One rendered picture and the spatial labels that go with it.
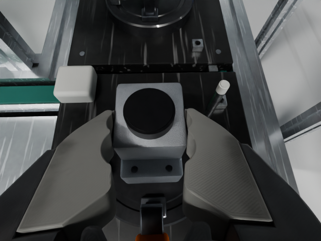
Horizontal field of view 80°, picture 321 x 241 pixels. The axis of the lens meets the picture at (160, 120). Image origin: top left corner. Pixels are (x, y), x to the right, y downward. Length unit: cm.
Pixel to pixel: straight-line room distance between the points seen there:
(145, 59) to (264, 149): 20
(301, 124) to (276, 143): 5
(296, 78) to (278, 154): 25
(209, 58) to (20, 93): 28
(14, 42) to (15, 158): 16
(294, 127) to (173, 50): 20
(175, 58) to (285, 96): 26
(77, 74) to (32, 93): 9
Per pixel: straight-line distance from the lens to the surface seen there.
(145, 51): 30
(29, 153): 34
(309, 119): 30
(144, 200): 19
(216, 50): 32
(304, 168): 42
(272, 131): 29
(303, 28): 61
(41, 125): 35
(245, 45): 35
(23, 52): 35
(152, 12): 31
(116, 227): 23
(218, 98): 16
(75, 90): 26
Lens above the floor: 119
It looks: 67 degrees down
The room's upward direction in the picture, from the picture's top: 2 degrees clockwise
